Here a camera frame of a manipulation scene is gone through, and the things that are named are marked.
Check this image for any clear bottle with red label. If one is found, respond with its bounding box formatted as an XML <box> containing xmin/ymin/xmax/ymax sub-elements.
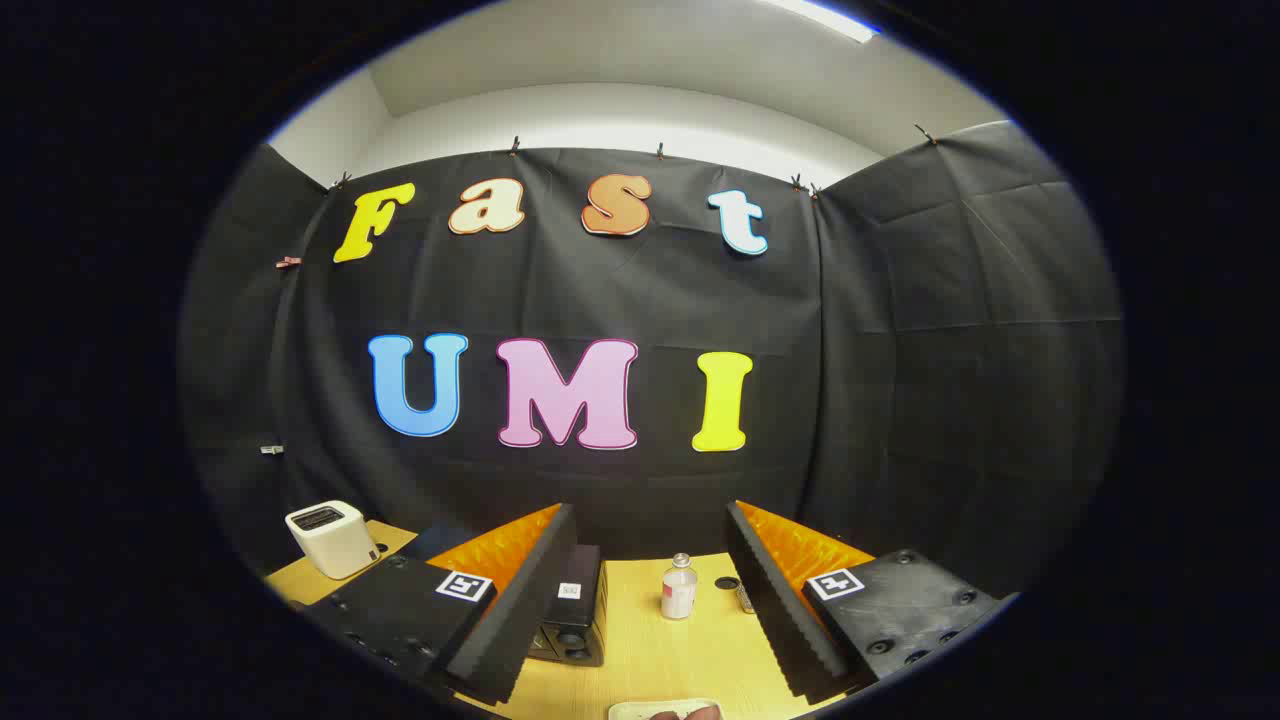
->
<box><xmin>661</xmin><ymin>553</ymin><xmax>699</xmax><ymax>620</ymax></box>

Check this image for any white bread toaster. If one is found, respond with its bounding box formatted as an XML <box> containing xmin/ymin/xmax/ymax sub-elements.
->
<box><xmin>285</xmin><ymin>500</ymin><xmax>381</xmax><ymax>581</ymax></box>

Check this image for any black backdrop cloth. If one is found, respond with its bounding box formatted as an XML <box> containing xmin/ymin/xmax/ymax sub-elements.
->
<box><xmin>180</xmin><ymin>120</ymin><xmax>1126</xmax><ymax>601</ymax></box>

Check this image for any cream square plate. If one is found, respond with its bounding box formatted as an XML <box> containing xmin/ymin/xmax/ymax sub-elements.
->
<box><xmin>608</xmin><ymin>699</ymin><xmax>723</xmax><ymax>720</ymax></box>

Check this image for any ceiling light strip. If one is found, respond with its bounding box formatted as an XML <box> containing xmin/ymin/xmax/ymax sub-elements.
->
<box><xmin>770</xmin><ymin>0</ymin><xmax>881</xmax><ymax>43</ymax></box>

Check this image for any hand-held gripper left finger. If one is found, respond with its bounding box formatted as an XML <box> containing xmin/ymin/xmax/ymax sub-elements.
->
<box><xmin>300</xmin><ymin>503</ymin><xmax>579</xmax><ymax>706</ymax></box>

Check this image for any black toaster oven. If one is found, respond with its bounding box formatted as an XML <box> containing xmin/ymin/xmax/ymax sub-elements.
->
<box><xmin>400</xmin><ymin>522</ymin><xmax>608</xmax><ymax>668</ymax></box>

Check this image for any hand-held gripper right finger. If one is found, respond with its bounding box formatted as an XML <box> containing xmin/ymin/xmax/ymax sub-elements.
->
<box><xmin>724</xmin><ymin>500</ymin><xmax>1006</xmax><ymax>706</ymax></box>

